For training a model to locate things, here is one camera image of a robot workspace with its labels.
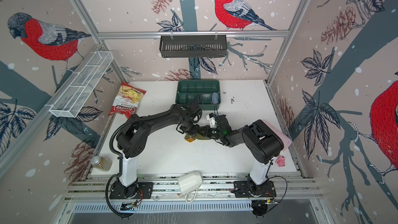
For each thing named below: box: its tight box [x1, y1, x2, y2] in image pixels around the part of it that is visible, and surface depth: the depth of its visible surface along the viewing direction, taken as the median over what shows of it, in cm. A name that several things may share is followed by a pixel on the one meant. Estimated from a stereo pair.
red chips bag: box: [107, 81, 147, 119], surface depth 105 cm
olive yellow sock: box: [184, 125, 211, 143], surface depth 90 cm
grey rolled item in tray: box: [211, 92, 220, 105], surface depth 106 cm
